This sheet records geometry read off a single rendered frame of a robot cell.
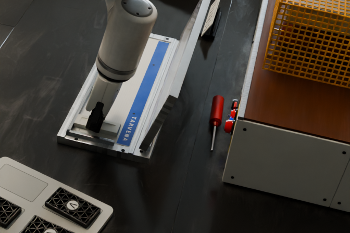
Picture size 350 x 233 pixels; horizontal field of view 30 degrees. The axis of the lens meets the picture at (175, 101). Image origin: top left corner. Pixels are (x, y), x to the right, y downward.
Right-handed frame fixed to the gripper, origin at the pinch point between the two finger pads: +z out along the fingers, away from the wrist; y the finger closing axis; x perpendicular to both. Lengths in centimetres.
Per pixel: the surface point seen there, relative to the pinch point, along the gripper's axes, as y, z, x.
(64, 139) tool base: 5.5, 4.2, -4.8
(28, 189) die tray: 20.4, 5.3, -6.8
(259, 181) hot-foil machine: 5.9, -6.6, 36.5
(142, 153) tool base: 4.5, 0.2, 12.1
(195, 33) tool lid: -16.9, -19.0, 12.8
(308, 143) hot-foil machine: 5.9, -21.4, 40.3
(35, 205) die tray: 23.8, 4.7, -4.0
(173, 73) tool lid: -15.9, -6.9, 11.9
